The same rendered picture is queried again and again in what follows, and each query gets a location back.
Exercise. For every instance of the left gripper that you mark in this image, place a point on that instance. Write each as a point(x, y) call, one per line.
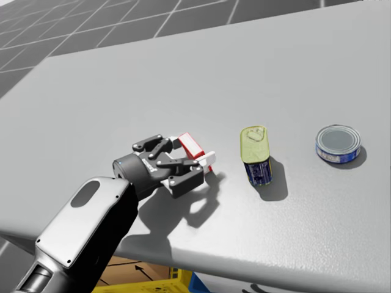
point(137, 172)

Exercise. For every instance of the red and white carton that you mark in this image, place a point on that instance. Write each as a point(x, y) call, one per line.
point(191, 146)

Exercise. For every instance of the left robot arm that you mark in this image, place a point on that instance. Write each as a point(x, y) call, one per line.
point(79, 226)

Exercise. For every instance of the brown box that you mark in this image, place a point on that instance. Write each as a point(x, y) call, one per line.
point(128, 270)

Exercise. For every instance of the yellow box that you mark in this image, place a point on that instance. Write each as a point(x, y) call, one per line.
point(146, 287)

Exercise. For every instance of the green and blue rectangular can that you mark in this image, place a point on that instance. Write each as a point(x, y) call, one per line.
point(255, 146)

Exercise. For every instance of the blue flat can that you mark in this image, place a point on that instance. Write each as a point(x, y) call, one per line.
point(337, 140)

